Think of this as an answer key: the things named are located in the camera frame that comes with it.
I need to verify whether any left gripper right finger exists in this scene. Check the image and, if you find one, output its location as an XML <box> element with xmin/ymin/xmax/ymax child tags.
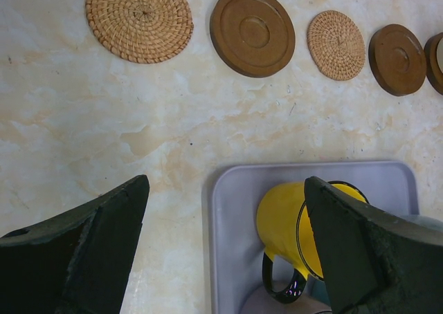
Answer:
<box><xmin>305</xmin><ymin>176</ymin><xmax>442</xmax><ymax>313</ymax></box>

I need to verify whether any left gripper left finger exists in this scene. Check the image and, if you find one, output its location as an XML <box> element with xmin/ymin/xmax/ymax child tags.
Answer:
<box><xmin>1</xmin><ymin>175</ymin><xmax>150</xmax><ymax>313</ymax></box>

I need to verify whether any yellow translucent mug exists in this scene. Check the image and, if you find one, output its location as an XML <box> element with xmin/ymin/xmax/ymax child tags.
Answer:
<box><xmin>255</xmin><ymin>181</ymin><xmax>370</xmax><ymax>305</ymax></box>

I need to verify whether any dark brown coaster top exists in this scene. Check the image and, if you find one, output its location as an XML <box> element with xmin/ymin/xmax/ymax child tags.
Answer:
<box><xmin>368</xmin><ymin>24</ymin><xmax>426</xmax><ymax>97</ymax></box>

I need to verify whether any dark brown coaster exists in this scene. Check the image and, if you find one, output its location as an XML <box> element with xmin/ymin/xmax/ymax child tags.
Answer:
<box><xmin>424</xmin><ymin>33</ymin><xmax>442</xmax><ymax>95</ymax></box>
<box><xmin>209</xmin><ymin>0</ymin><xmax>296</xmax><ymax>78</ymax></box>
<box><xmin>368</xmin><ymin>24</ymin><xmax>426</xmax><ymax>97</ymax></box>

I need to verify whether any light cork coaster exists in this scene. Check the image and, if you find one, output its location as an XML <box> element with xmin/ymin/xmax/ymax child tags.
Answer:
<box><xmin>85</xmin><ymin>0</ymin><xmax>194</xmax><ymax>64</ymax></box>
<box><xmin>307</xmin><ymin>10</ymin><xmax>365</xmax><ymax>81</ymax></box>

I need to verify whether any grey green mug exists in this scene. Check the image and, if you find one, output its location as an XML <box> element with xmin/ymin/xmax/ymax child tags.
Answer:
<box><xmin>400</xmin><ymin>215</ymin><xmax>443</xmax><ymax>232</ymax></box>

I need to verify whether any purple mug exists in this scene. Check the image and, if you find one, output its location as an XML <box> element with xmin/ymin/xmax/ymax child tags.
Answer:
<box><xmin>240</xmin><ymin>286</ymin><xmax>332</xmax><ymax>314</ymax></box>

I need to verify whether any lavender plastic tray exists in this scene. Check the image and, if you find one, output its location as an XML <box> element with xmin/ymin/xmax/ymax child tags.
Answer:
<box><xmin>208</xmin><ymin>160</ymin><xmax>419</xmax><ymax>313</ymax></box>

